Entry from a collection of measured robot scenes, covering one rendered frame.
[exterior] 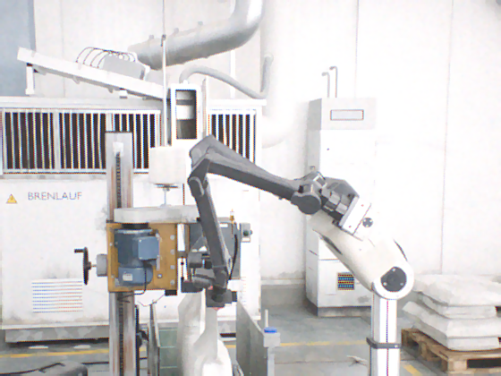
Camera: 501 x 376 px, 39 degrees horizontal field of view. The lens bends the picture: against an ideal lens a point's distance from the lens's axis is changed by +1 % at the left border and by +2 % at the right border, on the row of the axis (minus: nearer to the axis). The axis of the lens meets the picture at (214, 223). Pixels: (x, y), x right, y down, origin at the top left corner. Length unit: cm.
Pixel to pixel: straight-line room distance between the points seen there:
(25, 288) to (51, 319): 34
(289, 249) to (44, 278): 274
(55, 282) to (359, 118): 326
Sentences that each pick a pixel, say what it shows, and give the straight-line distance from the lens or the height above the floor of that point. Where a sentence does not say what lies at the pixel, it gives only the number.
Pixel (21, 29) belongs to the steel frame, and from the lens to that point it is 687.
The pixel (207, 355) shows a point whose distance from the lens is 284.
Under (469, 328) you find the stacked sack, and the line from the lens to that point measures 553.
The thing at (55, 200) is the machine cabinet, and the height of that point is 125.
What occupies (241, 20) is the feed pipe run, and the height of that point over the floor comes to 265.
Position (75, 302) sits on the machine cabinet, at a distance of 602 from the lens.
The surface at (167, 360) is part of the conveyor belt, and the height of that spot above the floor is 38.
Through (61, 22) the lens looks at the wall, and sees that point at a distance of 731.
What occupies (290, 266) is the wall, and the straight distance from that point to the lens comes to 746.
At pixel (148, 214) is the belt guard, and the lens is 296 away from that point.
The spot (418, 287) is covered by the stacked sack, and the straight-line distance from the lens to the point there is 584.
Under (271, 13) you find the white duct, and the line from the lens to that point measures 642.
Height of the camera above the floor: 168
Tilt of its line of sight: 6 degrees down
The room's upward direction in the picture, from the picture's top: straight up
